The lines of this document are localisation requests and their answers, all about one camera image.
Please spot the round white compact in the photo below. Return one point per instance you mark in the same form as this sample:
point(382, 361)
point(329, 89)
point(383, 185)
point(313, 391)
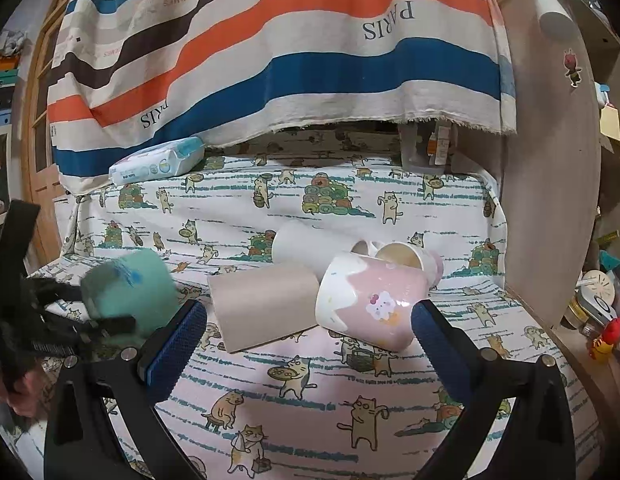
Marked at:
point(600, 284)

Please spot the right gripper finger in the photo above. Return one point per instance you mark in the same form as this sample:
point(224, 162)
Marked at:
point(48, 290)
point(90, 331)

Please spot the beige speckled cup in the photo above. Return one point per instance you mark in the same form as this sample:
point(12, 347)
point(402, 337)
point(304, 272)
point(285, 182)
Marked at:
point(258, 306)

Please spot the red yellow toy figure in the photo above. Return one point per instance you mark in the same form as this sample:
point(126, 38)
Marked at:
point(601, 347)

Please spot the white cup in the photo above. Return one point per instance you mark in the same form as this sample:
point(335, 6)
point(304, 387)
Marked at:
point(314, 248)

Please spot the pink and white mug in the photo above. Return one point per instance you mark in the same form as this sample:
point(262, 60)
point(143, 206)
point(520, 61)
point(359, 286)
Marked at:
point(370, 300)

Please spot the shelf with boxes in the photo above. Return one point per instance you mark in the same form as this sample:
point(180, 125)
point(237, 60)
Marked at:
point(11, 48)

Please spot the mint green cup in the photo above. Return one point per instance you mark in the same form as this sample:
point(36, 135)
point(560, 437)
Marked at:
point(138, 284)

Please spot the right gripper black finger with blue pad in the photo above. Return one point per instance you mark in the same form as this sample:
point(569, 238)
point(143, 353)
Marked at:
point(80, 441)
point(538, 441)

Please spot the wooden side panel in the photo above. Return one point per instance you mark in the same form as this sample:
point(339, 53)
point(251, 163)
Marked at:
point(552, 169)

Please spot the clear plastic storage box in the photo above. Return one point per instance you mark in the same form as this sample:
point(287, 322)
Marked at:
point(427, 147)

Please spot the striped Paris fabric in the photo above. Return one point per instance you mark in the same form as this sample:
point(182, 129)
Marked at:
point(130, 74)

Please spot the cat print bedsheet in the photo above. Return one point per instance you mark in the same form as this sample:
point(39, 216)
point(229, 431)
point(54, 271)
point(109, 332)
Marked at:
point(317, 404)

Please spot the wooden door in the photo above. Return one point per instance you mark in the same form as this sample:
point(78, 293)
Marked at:
point(40, 174)

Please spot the pink mug beige inside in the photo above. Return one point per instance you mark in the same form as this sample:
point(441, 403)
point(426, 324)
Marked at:
point(416, 257)

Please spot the cartoon sticker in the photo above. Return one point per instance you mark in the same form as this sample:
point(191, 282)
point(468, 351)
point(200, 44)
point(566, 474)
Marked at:
point(572, 68)

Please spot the wet wipes pack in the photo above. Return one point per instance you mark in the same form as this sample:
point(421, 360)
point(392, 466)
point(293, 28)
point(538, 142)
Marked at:
point(166, 160)

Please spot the white lamp head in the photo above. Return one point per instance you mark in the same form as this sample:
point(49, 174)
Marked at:
point(554, 20)

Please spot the person's left hand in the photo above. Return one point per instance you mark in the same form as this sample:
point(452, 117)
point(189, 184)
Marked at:
point(25, 397)

